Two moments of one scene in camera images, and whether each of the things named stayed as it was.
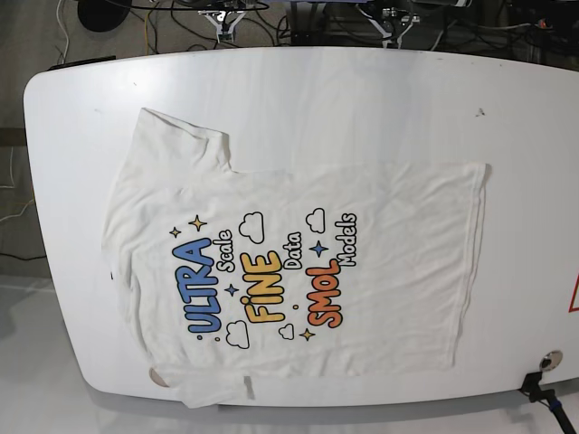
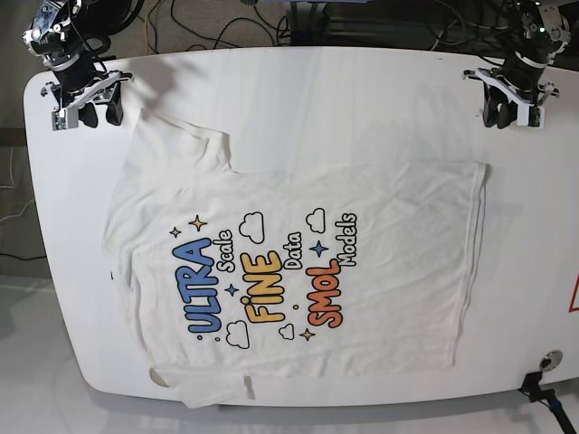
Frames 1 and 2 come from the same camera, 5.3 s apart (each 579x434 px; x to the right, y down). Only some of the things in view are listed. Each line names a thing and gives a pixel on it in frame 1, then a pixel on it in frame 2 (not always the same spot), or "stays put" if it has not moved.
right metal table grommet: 551,361 stays put
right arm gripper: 225,22 → 71,96
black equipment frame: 310,23 stays put
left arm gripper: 391,23 → 519,108
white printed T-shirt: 227,275 stays put
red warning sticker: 574,306 stays put
